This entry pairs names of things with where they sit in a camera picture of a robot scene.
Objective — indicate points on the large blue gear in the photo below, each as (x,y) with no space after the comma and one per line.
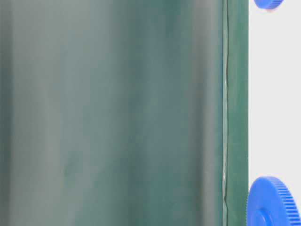
(270,203)

